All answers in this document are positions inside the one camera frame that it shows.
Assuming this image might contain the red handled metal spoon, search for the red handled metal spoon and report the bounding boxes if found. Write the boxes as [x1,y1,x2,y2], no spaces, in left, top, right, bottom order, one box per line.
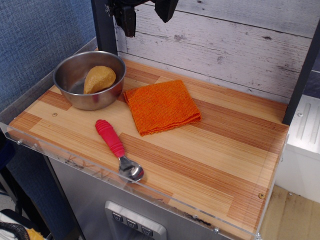
[95,119,144,182]

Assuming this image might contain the silver button control panel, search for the silver button control panel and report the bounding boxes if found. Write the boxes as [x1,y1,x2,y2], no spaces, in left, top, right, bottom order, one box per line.
[104,200,167,240]

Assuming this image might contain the dark right frame post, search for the dark right frame post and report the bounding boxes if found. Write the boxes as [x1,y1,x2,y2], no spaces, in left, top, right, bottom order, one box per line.
[282,21,320,126]

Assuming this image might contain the orange folded cloth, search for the orange folded cloth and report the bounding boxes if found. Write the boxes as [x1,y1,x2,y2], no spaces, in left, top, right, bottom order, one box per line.
[124,80,202,136]

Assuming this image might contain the steel toy appliance front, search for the steel toy appliance front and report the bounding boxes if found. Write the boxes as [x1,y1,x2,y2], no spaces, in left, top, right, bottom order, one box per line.
[48,157,224,240]

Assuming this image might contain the clear acrylic table guard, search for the clear acrylic table guard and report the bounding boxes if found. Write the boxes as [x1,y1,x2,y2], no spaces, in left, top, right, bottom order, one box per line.
[0,37,290,240]

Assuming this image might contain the tan toy food piece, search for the tan toy food piece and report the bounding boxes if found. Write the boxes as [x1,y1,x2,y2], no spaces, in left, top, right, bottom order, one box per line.
[83,65,116,95]

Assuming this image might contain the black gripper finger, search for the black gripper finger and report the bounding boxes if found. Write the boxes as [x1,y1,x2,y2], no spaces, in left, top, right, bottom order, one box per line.
[155,0,179,23]
[114,5,136,38]

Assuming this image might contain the stainless steel bowl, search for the stainless steel bowl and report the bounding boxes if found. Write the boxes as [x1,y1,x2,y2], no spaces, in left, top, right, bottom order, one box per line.
[53,51,126,111]

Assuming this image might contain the white side cabinet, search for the white side cabinet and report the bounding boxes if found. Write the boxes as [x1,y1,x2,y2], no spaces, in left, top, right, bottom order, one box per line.
[275,95,320,203]

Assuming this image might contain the yellow black object bottom left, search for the yellow black object bottom left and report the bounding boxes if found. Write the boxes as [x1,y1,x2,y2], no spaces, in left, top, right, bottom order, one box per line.
[0,222,45,240]

